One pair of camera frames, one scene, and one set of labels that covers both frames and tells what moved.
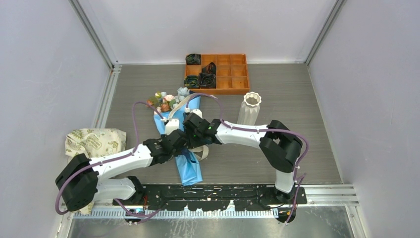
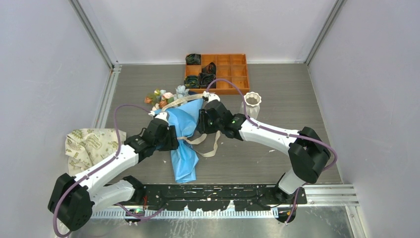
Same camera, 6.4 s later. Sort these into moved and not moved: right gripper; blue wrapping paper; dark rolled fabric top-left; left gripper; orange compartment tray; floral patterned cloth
Moved: left gripper; right gripper
Not moved: dark rolled fabric top-left; orange compartment tray; floral patterned cloth; blue wrapping paper
